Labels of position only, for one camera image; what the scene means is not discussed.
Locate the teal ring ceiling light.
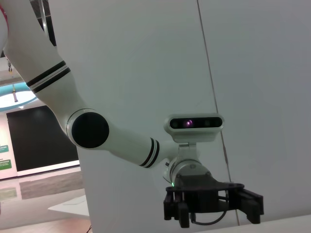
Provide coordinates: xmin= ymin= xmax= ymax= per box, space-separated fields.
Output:
xmin=0 ymin=81 xmax=39 ymax=113

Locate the hanging yellow black handle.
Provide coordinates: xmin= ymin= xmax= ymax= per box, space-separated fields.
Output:
xmin=11 ymin=84 xmax=20 ymax=103

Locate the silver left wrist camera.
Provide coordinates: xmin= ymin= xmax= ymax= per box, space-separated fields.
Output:
xmin=162 ymin=113 xmax=225 ymax=144

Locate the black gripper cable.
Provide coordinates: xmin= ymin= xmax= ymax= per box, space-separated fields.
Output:
xmin=190 ymin=190 xmax=229 ymax=225

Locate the white low platform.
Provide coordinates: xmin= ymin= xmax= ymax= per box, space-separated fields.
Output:
xmin=47 ymin=193 xmax=90 ymax=221

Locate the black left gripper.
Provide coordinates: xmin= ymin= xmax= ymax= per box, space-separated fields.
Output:
xmin=163 ymin=173 xmax=264 ymax=229

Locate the large black wall panel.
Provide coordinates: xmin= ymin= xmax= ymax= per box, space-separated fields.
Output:
xmin=6 ymin=105 xmax=80 ymax=172

